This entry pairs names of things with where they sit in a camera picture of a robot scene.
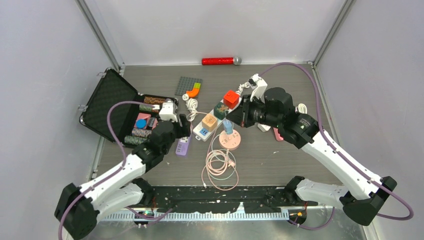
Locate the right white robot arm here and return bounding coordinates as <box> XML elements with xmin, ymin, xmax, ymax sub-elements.
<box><xmin>226</xmin><ymin>87</ymin><xmax>397</xmax><ymax>226</ymax></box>

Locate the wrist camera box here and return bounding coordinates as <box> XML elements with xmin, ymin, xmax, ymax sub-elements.
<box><xmin>248</xmin><ymin>73</ymin><xmax>268</xmax><ymax>102</ymax></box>
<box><xmin>159</xmin><ymin>101</ymin><xmax>178</xmax><ymax>123</ymax></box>

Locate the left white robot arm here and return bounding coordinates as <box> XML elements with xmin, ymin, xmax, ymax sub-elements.
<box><xmin>54</xmin><ymin>114</ymin><xmax>191</xmax><ymax>240</ymax></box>

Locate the purple power strip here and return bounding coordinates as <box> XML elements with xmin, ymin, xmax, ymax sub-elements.
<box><xmin>175</xmin><ymin>136</ymin><xmax>191</xmax><ymax>157</ymax></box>

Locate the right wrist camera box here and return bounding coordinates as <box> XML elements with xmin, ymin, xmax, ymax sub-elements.
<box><xmin>248</xmin><ymin>73</ymin><xmax>268</xmax><ymax>102</ymax></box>

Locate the light blue charger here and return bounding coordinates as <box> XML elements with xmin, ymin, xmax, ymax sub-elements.
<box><xmin>222</xmin><ymin>119</ymin><xmax>234</xmax><ymax>135</ymax></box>

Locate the white multicolour power strip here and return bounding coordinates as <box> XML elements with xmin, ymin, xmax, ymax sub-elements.
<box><xmin>192</xmin><ymin>99</ymin><xmax>233</xmax><ymax>142</ymax></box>

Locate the white USB power strip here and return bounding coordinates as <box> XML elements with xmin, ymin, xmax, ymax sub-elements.
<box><xmin>257</xmin><ymin>123</ymin><xmax>271</xmax><ymax>132</ymax></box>

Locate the grey lego baseplate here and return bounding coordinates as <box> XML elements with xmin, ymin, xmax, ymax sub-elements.
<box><xmin>174</xmin><ymin>76</ymin><xmax>203</xmax><ymax>96</ymax></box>

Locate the beige cube adapter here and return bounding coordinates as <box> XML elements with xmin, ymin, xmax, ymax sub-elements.
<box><xmin>201</xmin><ymin>113</ymin><xmax>218</xmax><ymax>132</ymax></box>

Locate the pink round power socket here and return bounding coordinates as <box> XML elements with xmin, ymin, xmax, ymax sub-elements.
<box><xmin>218</xmin><ymin>129</ymin><xmax>241</xmax><ymax>151</ymax></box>

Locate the black poker chip case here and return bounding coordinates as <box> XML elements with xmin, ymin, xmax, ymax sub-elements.
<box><xmin>78</xmin><ymin>68</ymin><xmax>180</xmax><ymax>148</ymax></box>

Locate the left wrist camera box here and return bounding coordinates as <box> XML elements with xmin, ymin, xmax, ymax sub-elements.
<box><xmin>159</xmin><ymin>101</ymin><xmax>178</xmax><ymax>123</ymax></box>

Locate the pink coiled cable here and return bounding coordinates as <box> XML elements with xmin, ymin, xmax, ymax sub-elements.
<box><xmin>201</xmin><ymin>132</ymin><xmax>240</xmax><ymax>192</ymax></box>

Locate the orange curved lego piece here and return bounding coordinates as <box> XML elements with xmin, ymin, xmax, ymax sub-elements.
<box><xmin>186</xmin><ymin>87</ymin><xmax>200</xmax><ymax>98</ymax></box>

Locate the white coiled cord with plug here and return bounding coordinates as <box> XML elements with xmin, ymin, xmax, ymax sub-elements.
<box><xmin>182</xmin><ymin>94</ymin><xmax>200</xmax><ymax>122</ymax></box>

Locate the pink triangular power strip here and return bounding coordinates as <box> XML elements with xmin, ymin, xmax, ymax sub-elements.
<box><xmin>273</xmin><ymin>128</ymin><xmax>284</xmax><ymax>142</ymax></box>

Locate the dark green cube adapter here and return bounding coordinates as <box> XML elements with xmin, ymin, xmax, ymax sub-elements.
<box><xmin>213</xmin><ymin>102</ymin><xmax>229</xmax><ymax>121</ymax></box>

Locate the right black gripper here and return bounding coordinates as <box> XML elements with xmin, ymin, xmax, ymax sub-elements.
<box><xmin>226</xmin><ymin>94</ymin><xmax>282</xmax><ymax>129</ymax></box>

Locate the red cube socket adapter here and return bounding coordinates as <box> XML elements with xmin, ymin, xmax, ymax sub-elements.
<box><xmin>223</xmin><ymin>90</ymin><xmax>240</xmax><ymax>109</ymax></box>

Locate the red glitter microphone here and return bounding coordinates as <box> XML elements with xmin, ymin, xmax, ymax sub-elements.
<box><xmin>201</xmin><ymin>56</ymin><xmax>242</xmax><ymax>66</ymax></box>

